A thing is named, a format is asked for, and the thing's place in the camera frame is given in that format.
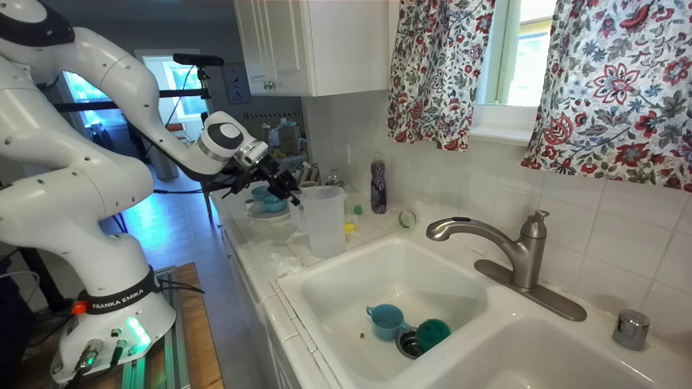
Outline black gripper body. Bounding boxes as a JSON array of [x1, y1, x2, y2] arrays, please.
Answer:
[[226, 157, 299, 204]]

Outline translucent plastic jug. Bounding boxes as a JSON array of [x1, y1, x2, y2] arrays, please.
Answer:
[[290, 187, 346, 258]]

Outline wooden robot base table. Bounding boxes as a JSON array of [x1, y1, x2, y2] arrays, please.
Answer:
[[9, 263, 223, 389]]

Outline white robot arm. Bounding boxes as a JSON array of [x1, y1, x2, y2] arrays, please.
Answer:
[[0, 0, 299, 384]]

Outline white double kitchen sink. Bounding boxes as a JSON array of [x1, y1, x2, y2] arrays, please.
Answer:
[[280, 237, 692, 389]]

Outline teal cup in sink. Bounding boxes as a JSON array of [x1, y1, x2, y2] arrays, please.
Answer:
[[365, 305, 405, 342]]

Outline metal sink plug cap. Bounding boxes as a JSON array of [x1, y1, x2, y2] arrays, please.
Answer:
[[612, 309, 651, 350]]

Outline stacked teal bowls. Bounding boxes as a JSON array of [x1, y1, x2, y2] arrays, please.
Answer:
[[248, 187, 289, 218]]

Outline yellow sponge in bag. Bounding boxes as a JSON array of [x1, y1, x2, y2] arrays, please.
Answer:
[[344, 220, 360, 237]]

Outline purple dish soap bottle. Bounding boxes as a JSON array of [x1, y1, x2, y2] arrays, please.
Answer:
[[370, 160, 388, 214]]

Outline white upper cabinet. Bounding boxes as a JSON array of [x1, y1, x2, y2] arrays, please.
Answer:
[[235, 0, 395, 98]]

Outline floral curtain left panel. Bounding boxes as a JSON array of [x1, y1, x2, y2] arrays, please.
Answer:
[[388, 0, 496, 151]]

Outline floral curtain panel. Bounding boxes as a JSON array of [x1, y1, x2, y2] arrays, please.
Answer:
[[524, 0, 692, 192], [388, 0, 496, 151]]

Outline brushed metal faucet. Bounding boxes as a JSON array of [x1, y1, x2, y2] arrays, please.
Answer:
[[426, 210, 589, 323]]

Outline floral curtain right panel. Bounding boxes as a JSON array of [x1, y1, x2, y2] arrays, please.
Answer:
[[524, 0, 692, 192]]

